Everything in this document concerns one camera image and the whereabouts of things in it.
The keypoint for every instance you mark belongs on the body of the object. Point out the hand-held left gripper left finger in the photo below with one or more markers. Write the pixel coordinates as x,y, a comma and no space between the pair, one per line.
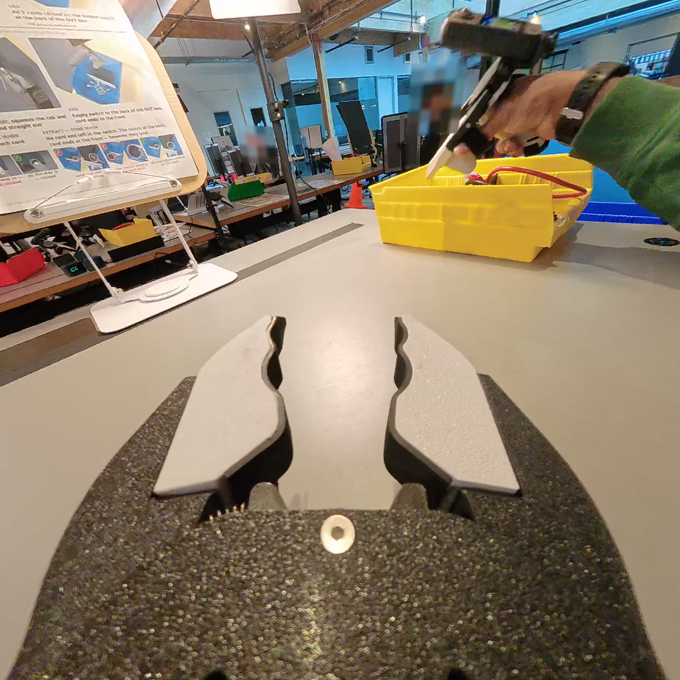
223,414

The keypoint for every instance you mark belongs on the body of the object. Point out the black computer monitor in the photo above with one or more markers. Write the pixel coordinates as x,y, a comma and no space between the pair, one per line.
396,143

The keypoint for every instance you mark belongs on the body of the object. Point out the small yellow plastic bin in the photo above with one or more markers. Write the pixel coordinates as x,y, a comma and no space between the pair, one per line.
133,233
350,165

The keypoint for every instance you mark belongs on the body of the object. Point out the black display panel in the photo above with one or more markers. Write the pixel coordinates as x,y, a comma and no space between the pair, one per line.
355,127

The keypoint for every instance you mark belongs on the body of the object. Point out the long wooden workbench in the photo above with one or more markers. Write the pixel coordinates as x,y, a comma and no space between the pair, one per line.
53,281
297,188

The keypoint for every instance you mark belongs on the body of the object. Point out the white light panel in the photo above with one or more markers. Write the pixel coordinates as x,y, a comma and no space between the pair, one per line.
255,6

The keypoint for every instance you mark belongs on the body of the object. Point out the person's right forearm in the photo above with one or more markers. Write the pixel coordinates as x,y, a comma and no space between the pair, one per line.
637,143

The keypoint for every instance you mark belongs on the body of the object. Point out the printed instruction sheet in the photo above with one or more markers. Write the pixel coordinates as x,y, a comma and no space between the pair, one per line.
79,106

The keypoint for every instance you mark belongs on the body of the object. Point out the large yellow plastic bin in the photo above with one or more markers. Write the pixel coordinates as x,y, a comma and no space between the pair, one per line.
467,223

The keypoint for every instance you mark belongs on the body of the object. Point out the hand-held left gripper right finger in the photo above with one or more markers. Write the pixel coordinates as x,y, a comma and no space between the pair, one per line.
451,419

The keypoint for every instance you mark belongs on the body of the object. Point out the orange traffic cone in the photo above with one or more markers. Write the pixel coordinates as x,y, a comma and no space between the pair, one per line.
357,197

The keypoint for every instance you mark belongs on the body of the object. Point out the black metal pole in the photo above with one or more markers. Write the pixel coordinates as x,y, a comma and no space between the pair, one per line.
494,6

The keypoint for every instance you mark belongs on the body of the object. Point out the green plastic bin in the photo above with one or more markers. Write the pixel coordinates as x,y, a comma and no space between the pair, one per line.
247,191

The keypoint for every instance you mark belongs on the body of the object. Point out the person's right hand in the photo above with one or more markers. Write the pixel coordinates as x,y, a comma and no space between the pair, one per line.
531,101

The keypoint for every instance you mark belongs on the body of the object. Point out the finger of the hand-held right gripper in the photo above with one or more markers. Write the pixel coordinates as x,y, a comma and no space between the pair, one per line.
443,157

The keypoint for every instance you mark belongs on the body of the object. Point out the black wristwatch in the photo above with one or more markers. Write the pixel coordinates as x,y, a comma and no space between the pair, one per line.
589,85

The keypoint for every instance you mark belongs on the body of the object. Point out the red plastic bin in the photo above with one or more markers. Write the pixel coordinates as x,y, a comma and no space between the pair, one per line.
21,268

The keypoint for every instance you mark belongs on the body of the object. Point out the black round table grommet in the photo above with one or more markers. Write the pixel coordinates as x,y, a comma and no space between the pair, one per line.
661,242

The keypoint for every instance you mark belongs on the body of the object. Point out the grey lamp pole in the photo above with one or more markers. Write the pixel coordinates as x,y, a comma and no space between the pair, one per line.
273,106

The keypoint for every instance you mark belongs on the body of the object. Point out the instruction poster board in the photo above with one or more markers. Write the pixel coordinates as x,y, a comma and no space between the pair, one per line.
178,114

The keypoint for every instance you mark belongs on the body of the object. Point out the small black digital display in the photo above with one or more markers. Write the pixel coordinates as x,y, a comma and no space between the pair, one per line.
72,265

